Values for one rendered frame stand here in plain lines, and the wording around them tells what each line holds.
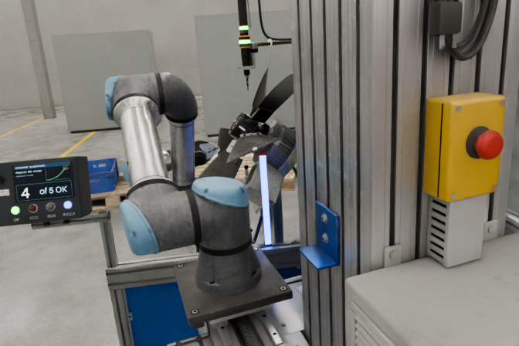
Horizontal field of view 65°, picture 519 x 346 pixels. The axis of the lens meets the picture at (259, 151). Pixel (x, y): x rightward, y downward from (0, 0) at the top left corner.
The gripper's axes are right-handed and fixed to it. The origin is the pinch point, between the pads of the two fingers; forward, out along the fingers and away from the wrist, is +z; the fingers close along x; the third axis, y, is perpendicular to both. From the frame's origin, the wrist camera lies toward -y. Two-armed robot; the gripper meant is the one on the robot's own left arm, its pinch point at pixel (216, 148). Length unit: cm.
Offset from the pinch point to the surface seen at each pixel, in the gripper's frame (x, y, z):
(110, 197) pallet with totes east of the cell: 76, 287, 68
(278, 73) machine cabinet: -23, 376, 432
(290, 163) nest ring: 13.1, -6.8, 30.8
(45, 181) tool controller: -2, 11, -56
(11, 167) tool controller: -8, 17, -63
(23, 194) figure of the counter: 1, 14, -62
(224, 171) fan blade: 13.1, 14.3, 12.5
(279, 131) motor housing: 0.3, -0.3, 34.0
